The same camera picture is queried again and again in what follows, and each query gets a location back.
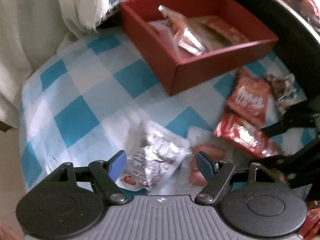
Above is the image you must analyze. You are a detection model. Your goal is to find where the white blanket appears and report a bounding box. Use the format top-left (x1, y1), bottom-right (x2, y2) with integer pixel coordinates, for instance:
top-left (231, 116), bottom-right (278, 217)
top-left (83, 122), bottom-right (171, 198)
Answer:
top-left (0, 0), bottom-right (108, 130)

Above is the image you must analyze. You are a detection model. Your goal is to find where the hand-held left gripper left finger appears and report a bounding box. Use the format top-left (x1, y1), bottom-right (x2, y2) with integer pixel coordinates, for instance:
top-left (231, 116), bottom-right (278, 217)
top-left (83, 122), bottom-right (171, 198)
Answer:
top-left (51, 150), bottom-right (129, 205)

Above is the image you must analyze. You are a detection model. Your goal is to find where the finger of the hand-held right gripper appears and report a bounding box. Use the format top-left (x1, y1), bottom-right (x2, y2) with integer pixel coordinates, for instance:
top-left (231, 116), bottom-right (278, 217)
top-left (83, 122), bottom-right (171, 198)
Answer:
top-left (251, 152), bottom-right (302, 178)
top-left (260, 100), bottom-right (320, 136)

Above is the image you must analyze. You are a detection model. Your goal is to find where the brown clear snack packet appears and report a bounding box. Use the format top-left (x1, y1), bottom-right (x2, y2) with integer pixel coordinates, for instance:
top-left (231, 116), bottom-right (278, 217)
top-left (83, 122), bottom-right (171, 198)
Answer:
top-left (157, 5), bottom-right (208, 56)

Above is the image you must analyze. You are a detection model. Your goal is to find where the dark grey coffee table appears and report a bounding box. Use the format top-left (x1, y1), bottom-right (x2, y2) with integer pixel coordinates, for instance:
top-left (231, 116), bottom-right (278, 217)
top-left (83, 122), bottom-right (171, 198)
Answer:
top-left (229, 0), bottom-right (320, 98)

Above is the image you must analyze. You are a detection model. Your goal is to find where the dark brown snack packet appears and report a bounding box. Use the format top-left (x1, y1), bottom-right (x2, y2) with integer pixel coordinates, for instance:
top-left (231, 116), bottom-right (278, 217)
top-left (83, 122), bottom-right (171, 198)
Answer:
top-left (265, 73), bottom-right (304, 110)

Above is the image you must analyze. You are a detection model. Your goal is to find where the red cardboard box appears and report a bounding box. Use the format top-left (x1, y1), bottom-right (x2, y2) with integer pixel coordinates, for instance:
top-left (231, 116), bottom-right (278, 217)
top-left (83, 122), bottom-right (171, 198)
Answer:
top-left (119, 0), bottom-right (279, 96)

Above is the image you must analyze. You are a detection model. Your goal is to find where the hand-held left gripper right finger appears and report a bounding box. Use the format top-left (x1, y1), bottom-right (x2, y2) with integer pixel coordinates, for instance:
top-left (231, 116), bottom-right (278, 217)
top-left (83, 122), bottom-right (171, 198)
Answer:
top-left (194, 151), bottom-right (269, 205)

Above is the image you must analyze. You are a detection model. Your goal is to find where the red orange snack packet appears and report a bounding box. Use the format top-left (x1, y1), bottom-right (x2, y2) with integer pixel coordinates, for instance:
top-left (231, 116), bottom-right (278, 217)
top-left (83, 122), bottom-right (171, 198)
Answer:
top-left (200, 17), bottom-right (251, 47)

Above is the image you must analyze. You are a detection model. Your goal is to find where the pink sausage snack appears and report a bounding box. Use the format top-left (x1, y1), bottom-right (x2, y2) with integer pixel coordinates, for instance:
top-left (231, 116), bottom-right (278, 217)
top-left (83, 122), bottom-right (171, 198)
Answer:
top-left (186, 127), bottom-right (225, 187)

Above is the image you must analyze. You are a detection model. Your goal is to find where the blue white checkered cloth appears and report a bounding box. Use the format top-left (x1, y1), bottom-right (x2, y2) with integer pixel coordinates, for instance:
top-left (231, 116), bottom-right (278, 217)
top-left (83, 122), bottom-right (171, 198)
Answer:
top-left (19, 31), bottom-right (320, 198)

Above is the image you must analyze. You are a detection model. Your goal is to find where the red snack packet white script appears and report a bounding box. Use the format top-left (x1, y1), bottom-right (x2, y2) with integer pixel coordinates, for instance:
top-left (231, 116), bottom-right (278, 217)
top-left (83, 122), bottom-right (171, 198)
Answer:
top-left (226, 69), bottom-right (272, 125)

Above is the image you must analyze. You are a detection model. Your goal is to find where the long red snack packet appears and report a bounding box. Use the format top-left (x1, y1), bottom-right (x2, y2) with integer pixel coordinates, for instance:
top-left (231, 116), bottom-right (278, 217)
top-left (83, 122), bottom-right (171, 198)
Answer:
top-left (214, 112), bottom-right (280, 158)

